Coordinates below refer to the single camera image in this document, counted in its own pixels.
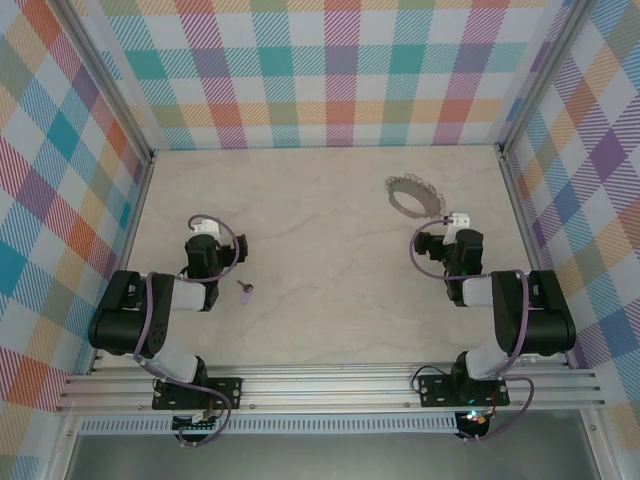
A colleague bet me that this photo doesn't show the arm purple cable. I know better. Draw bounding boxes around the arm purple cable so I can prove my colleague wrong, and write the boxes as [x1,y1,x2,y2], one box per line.
[409,217,535,444]
[133,213,239,449]

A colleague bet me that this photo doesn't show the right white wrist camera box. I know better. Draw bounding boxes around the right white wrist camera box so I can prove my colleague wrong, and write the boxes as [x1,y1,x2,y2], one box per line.
[442,212,473,246]

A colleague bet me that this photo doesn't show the aluminium mounting rail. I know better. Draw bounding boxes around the aluminium mounting rail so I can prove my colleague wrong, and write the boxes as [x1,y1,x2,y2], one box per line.
[54,362,606,414]

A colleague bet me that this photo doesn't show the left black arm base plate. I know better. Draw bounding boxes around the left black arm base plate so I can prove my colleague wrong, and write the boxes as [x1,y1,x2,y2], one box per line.
[152,377,244,411]

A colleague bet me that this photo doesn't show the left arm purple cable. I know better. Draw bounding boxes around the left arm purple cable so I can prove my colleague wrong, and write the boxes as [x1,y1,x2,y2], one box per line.
[133,213,239,449]

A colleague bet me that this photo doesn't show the aluminium side rail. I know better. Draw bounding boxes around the aluminium side rail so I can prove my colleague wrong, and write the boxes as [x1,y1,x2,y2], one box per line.
[497,144,574,371]
[87,149,157,376]

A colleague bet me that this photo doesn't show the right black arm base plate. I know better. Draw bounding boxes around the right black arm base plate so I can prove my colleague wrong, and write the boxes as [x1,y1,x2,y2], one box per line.
[417,372,511,409]

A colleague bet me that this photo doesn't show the aluminium frame post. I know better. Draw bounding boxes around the aluminium frame post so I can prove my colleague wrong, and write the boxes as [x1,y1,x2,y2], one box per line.
[494,0,596,156]
[52,0,157,161]

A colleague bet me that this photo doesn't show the white slotted cable duct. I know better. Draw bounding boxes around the white slotted cable duct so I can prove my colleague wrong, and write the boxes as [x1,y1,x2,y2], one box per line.
[79,417,459,435]

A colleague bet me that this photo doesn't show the small circuit board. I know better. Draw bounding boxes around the small circuit board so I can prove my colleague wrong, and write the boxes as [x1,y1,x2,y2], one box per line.
[172,409,224,434]
[457,408,494,436]

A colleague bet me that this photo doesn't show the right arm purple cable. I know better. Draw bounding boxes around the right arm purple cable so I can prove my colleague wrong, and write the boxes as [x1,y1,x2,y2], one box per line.
[409,217,535,444]

